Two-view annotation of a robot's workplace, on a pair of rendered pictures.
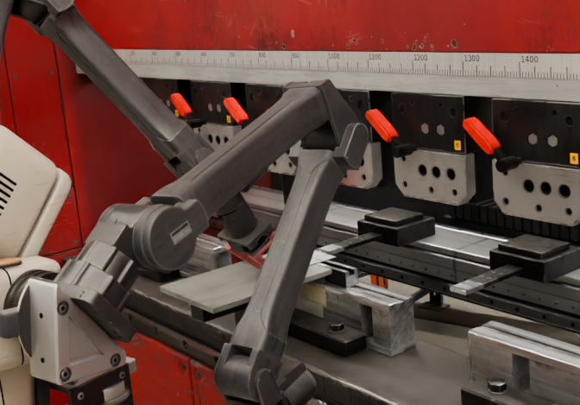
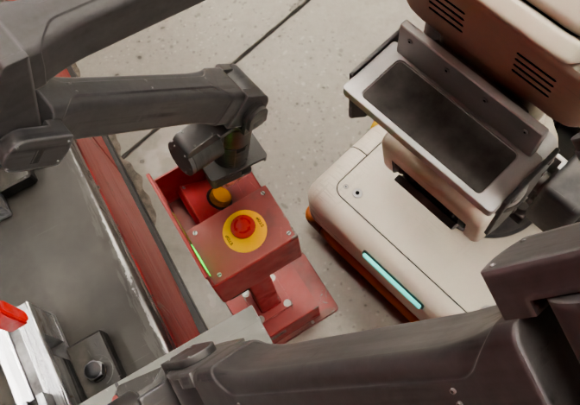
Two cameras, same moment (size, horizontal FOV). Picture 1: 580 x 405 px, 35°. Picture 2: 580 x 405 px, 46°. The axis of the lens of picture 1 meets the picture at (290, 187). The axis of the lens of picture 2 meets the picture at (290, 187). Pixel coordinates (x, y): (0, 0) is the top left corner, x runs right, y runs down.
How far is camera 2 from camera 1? 166 cm
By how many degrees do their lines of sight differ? 98
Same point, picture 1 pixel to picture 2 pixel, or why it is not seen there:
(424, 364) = (30, 282)
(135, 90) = (310, 350)
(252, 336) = (218, 74)
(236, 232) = not seen: hidden behind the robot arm
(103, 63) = (390, 331)
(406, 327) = not seen: hidden behind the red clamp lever
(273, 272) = (173, 79)
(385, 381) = (85, 255)
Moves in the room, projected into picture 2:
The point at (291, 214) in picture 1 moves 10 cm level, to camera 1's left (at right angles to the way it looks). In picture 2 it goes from (120, 84) to (211, 91)
